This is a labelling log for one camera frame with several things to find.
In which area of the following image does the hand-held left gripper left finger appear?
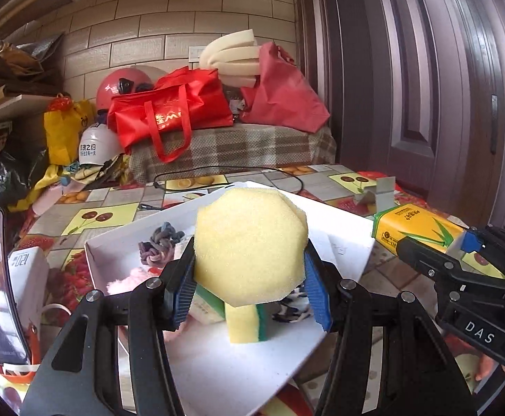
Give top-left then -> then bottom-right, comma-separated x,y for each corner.
20,238 -> 199,416

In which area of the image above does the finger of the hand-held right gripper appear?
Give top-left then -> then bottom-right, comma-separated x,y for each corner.
397,235 -> 505,296
460,224 -> 505,282

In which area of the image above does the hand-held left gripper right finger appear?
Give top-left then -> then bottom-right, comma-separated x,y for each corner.
300,248 -> 474,416

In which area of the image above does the yellow tissue pack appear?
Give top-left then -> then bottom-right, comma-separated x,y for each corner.
371,205 -> 505,280

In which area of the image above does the yellow octagonal sponge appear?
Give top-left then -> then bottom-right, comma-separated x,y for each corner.
193,186 -> 310,306

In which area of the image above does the white cardboard box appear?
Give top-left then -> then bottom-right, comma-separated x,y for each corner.
84,181 -> 376,404

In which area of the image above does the person's right hand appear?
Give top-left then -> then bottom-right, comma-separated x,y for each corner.
473,351 -> 505,393

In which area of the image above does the black and white scrunchie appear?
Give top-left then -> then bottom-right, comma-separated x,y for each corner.
272,288 -> 314,323

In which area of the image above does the braided mauve scrunchie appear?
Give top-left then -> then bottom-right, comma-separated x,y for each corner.
137,222 -> 184,267

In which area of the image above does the pink fluffy item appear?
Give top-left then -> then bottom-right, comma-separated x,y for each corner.
106,266 -> 192,343

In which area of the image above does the yellow and green sponge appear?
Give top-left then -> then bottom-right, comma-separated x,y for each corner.
225,299 -> 271,344

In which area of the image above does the white carton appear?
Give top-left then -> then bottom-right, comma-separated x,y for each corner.
7,246 -> 49,326

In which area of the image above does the white helmet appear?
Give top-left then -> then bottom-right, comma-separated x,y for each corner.
78,122 -> 125,167

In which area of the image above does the purple panel door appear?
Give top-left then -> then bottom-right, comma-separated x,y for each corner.
296,0 -> 505,230

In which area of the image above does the orange and white stand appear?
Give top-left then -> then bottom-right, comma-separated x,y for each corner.
0,303 -> 71,384

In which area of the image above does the yellow plastic bag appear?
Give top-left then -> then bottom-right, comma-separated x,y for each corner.
43,94 -> 97,165

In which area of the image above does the coral fabric bag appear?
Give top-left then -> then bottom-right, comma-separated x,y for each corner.
239,41 -> 331,133

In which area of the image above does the black plastic bag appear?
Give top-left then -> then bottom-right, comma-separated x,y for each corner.
0,139 -> 49,209

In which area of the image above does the pink helmet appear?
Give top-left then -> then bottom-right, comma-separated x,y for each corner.
95,68 -> 155,113

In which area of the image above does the cream foam bundle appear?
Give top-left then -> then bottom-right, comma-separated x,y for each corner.
199,28 -> 262,87

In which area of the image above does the wooden shelf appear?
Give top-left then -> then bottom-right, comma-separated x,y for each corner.
0,87 -> 67,131

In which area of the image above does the brown bundle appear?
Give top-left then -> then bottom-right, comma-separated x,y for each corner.
0,32 -> 64,89

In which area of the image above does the black door handle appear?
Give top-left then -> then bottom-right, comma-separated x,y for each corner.
490,94 -> 498,154

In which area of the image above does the black cable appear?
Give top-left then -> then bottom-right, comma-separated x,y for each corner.
153,166 -> 305,193

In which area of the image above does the red bag with handles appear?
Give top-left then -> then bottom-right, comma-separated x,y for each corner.
106,66 -> 234,163

